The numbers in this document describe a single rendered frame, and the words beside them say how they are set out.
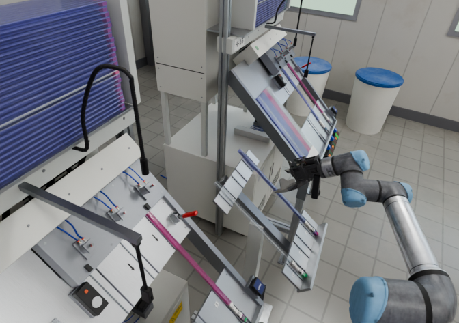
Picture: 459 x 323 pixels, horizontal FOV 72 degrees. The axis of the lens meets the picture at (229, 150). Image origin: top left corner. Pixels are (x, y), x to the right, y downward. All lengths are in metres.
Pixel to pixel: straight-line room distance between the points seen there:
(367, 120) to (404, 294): 2.88
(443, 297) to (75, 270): 0.84
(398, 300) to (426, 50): 3.38
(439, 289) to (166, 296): 0.92
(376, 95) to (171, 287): 2.74
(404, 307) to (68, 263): 0.76
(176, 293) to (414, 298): 0.85
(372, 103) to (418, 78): 0.76
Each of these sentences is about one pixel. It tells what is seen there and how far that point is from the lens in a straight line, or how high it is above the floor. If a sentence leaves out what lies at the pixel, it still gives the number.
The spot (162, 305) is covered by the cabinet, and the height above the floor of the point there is 0.62.
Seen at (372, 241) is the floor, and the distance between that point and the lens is 2.56.
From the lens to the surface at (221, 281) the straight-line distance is 1.13.
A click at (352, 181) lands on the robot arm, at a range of 1.12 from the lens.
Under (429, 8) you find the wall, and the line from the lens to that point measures 3.94.
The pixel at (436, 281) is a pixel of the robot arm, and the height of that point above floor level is 1.13.
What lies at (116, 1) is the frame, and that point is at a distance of 0.83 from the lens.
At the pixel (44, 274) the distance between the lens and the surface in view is 0.89.
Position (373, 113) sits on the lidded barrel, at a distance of 3.59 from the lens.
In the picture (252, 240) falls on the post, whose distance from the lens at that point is 1.41.
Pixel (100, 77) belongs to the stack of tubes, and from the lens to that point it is 0.81.
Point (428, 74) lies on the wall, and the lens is 4.10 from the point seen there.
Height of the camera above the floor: 1.81
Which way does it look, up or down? 36 degrees down
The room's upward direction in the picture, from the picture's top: 3 degrees clockwise
